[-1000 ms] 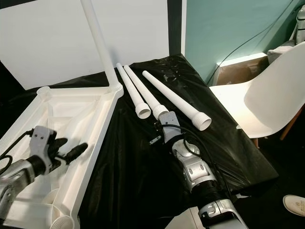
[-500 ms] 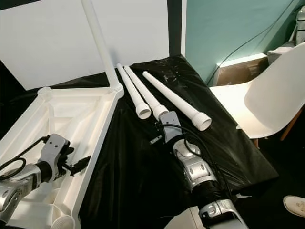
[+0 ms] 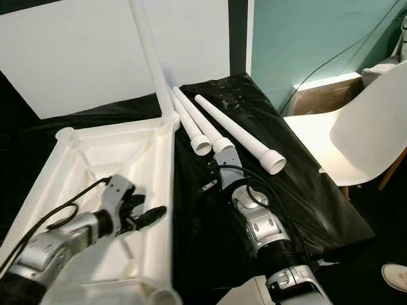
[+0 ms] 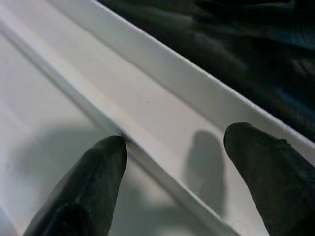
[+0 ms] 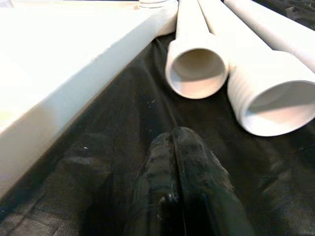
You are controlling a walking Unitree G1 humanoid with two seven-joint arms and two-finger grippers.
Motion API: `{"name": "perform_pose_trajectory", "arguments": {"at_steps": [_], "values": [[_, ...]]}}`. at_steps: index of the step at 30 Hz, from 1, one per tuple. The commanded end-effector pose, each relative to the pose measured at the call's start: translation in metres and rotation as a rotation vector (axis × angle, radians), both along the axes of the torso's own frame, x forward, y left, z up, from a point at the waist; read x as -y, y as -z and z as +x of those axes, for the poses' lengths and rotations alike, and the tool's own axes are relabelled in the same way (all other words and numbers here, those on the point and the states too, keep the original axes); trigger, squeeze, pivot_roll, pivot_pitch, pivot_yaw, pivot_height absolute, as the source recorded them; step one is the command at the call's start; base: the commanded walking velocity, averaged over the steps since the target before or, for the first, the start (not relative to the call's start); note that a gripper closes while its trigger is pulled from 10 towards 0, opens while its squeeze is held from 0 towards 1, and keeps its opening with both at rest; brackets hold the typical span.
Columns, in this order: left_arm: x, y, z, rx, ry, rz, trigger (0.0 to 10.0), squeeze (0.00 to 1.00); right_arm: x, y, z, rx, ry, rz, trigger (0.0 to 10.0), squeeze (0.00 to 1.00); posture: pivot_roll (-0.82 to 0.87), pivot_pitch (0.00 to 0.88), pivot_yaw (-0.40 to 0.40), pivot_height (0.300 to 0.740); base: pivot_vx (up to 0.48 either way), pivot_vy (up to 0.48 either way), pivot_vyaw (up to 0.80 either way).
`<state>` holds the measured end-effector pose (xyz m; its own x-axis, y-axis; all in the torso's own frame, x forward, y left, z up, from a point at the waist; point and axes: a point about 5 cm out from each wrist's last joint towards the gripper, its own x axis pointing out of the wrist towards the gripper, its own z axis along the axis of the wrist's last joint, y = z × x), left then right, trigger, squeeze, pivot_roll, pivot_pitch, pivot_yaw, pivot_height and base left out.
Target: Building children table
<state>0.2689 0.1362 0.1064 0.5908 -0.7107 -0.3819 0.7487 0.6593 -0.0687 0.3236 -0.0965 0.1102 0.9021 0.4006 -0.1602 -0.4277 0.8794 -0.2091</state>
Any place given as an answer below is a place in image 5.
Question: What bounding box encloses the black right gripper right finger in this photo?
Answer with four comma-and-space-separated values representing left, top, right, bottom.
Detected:
172, 126, 254, 236

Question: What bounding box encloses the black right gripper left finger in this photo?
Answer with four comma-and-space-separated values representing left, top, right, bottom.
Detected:
123, 131, 184, 236

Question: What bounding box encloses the white plastic children table top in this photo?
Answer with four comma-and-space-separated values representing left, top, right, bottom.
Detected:
0, 0, 179, 199

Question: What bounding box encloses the black plastic sheet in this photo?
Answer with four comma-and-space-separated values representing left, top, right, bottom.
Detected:
0, 0, 315, 236

